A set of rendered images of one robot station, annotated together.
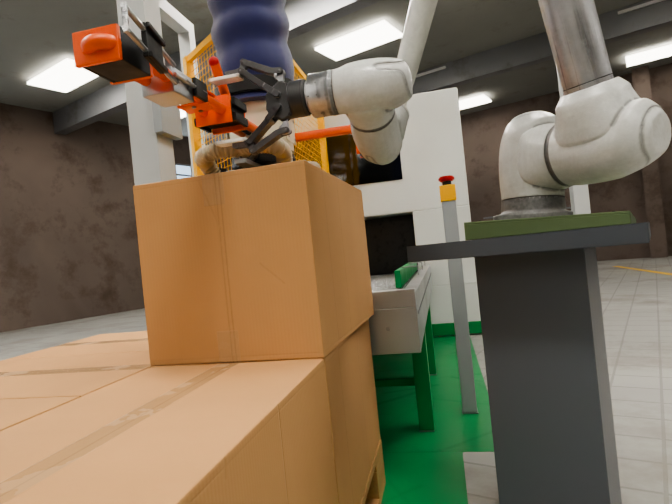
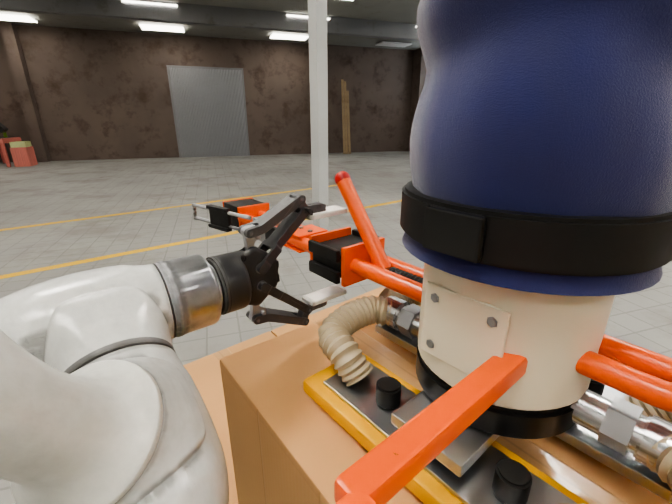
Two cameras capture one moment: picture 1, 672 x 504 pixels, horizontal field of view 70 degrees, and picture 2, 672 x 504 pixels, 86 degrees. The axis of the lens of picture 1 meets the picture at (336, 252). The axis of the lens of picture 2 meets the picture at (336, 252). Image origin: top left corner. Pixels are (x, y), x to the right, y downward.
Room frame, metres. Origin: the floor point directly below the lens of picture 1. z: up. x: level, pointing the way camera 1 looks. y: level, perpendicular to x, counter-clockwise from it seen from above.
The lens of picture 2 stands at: (1.38, -0.20, 1.28)
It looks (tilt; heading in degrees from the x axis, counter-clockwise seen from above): 20 degrees down; 128
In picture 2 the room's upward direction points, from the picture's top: straight up
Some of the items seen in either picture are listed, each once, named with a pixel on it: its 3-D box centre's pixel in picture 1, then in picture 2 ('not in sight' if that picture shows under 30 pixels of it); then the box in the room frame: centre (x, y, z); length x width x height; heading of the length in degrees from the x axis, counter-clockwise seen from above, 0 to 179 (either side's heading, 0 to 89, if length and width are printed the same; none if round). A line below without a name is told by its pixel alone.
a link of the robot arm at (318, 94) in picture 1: (321, 94); (188, 293); (1.00, 0.00, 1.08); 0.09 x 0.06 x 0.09; 168
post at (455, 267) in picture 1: (458, 298); not in sight; (2.12, -0.52, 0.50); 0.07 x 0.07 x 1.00; 78
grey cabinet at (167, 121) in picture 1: (166, 108); not in sight; (2.59, 0.83, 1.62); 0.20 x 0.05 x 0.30; 168
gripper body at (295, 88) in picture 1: (288, 100); (244, 277); (1.01, 0.07, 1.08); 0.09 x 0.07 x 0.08; 78
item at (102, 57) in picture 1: (114, 56); (246, 212); (0.72, 0.30, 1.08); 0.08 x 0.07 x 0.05; 168
